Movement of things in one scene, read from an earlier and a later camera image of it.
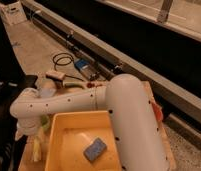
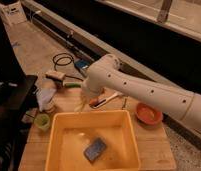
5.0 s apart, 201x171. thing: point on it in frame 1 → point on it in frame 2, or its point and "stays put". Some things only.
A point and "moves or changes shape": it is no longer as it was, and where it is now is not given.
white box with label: x=13 y=13 stays put
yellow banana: x=37 y=148 moves or changes shape
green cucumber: x=73 y=85 stays put
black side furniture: x=10 y=81 stays put
